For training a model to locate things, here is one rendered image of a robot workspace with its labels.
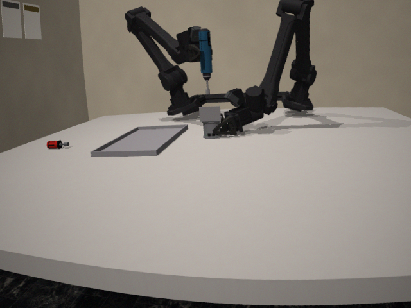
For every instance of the grey l-shaped bracket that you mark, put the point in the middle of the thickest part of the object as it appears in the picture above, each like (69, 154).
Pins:
(210, 113)

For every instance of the blue electric nut driver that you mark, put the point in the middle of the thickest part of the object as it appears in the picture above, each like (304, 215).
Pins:
(205, 57)

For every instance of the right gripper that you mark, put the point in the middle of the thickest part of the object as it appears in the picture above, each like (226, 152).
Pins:
(190, 53)

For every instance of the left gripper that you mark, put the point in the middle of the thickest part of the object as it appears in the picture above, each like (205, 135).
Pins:
(234, 124)

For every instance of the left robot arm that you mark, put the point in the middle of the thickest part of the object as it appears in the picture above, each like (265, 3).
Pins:
(302, 71)

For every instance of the dark grey cylinder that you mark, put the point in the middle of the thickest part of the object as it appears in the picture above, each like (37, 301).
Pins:
(209, 126)

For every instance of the red-handled nut driver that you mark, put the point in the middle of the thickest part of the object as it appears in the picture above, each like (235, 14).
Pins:
(56, 144)

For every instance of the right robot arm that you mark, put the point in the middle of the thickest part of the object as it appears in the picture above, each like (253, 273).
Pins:
(145, 29)

